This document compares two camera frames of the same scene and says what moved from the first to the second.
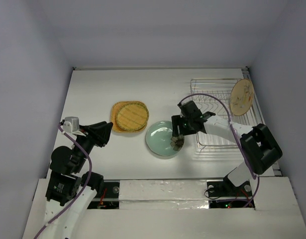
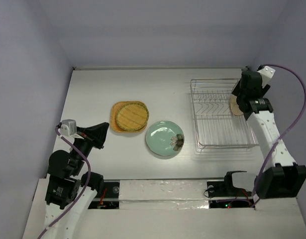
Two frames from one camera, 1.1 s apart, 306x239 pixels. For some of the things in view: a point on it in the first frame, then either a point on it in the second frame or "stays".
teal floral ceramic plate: x=160 y=141 stays
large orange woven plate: x=115 y=108 stays
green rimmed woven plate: x=132 y=116 stays
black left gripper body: x=87 y=140 stays
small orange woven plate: x=114 y=109 -> x=132 y=116
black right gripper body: x=179 y=125 -> x=241 y=102
